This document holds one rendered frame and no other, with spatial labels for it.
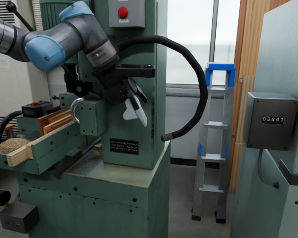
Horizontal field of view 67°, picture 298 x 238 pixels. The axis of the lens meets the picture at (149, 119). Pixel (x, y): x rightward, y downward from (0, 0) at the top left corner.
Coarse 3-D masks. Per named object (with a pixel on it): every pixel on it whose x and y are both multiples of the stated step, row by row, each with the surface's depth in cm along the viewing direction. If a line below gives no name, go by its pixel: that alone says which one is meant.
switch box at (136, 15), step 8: (112, 0) 67; (128, 0) 66; (136, 0) 65; (144, 0) 69; (112, 8) 68; (128, 8) 66; (136, 8) 66; (144, 8) 70; (112, 16) 68; (128, 16) 67; (136, 16) 66; (144, 16) 71; (112, 24) 69; (120, 24) 68; (128, 24) 68; (136, 24) 67; (144, 24) 71
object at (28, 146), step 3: (69, 123) 96; (63, 126) 93; (57, 129) 89; (51, 132) 86; (45, 135) 83; (39, 138) 80; (33, 141) 78; (27, 144) 75; (30, 144) 75; (27, 147) 75; (30, 147) 75; (27, 150) 76; (30, 150) 75; (27, 153) 76; (30, 153) 76; (30, 156) 76
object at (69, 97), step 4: (64, 92) 100; (68, 92) 100; (72, 92) 100; (60, 96) 98; (64, 96) 98; (68, 96) 97; (72, 96) 97; (76, 96) 96; (60, 100) 99; (64, 100) 98; (68, 100) 98; (72, 100) 97; (60, 104) 100; (64, 104) 99; (68, 104) 98; (64, 108) 100; (68, 108) 99
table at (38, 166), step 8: (16, 136) 104; (24, 136) 95; (32, 136) 95; (40, 136) 95; (80, 136) 101; (88, 136) 108; (64, 144) 90; (72, 144) 95; (80, 144) 101; (48, 152) 81; (56, 152) 85; (64, 152) 90; (0, 160) 81; (32, 160) 76; (40, 160) 77; (48, 160) 81; (56, 160) 86; (8, 168) 81; (16, 168) 80; (24, 168) 78; (32, 168) 77; (40, 168) 78
